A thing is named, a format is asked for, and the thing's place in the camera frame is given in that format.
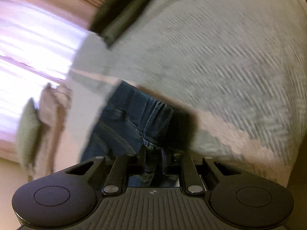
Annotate dark blue denim jeans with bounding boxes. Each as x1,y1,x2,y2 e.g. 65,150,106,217
81,81,192,187

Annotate folded beige blanket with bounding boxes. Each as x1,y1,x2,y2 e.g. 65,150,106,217
32,84,72,180

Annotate green checked pillow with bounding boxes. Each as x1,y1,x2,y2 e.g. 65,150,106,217
15,98,41,172

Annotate pink grey bedspread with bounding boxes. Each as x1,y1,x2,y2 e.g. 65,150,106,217
56,0,306,186

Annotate pink sheer curtain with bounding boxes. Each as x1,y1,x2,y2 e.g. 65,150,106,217
1,0,105,161

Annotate folded black grey clothes stack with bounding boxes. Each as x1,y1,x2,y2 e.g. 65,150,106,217
89,0,151,48

